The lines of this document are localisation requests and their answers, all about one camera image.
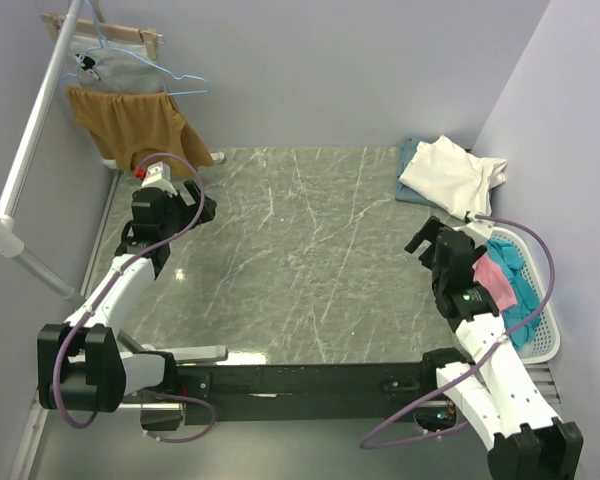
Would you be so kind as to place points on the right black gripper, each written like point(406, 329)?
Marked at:
point(429, 231)

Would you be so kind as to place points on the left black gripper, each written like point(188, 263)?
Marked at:
point(192, 213)

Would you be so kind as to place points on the pink t shirt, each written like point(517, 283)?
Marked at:
point(489, 275)

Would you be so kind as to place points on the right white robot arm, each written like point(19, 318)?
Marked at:
point(523, 435)

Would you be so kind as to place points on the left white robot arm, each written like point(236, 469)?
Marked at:
point(79, 364)

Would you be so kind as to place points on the blue-grey folded t shirt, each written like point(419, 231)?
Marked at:
point(405, 153)

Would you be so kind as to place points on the white folded t shirt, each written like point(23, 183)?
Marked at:
point(455, 179)

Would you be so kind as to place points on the teal t shirt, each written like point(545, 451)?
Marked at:
point(506, 255)

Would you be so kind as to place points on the mustard brown hanging garment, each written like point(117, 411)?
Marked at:
point(137, 130)

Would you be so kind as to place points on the black base beam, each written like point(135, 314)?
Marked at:
point(312, 392)

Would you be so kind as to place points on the white plastic laundry basket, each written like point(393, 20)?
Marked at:
point(536, 339)

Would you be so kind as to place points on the grey hanging garment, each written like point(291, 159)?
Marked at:
point(113, 67)

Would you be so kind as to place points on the white clothes rack pole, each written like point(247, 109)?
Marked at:
point(11, 246)

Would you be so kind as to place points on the wooden clip hanger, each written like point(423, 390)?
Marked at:
point(149, 38)

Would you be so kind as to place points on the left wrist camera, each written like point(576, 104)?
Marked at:
point(157, 175)

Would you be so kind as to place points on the light blue wire hanger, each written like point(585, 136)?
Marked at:
point(176, 85)

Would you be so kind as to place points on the aluminium rail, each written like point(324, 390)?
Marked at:
point(541, 376)

